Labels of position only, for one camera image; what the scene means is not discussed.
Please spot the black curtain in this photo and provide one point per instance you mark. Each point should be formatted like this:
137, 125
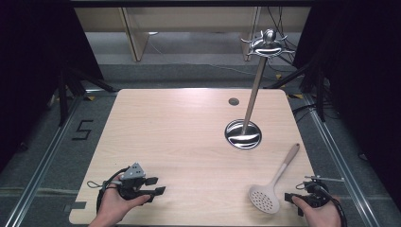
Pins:
34, 72
362, 78

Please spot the person's right hand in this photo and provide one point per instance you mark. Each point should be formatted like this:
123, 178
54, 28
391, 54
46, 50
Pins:
321, 216

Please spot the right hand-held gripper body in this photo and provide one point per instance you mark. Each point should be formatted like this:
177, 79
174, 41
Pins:
317, 194

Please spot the person's left hand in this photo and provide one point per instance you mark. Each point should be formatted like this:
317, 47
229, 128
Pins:
110, 205

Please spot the metal utensil stand with hooks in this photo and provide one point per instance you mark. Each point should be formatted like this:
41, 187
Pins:
243, 134

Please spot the black tape strip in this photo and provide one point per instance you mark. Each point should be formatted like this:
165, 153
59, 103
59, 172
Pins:
77, 205

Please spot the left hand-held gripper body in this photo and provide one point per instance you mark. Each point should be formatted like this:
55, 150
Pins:
132, 183

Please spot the black tripod stand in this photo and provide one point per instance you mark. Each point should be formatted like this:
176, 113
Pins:
64, 94
320, 91

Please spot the light wooden desk frame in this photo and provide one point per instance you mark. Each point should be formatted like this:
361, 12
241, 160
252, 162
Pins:
135, 41

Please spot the beige slotted spatula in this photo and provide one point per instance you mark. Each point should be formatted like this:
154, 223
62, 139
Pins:
264, 198

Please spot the aluminium floor rail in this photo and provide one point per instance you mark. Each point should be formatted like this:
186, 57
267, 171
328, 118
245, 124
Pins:
41, 170
340, 164

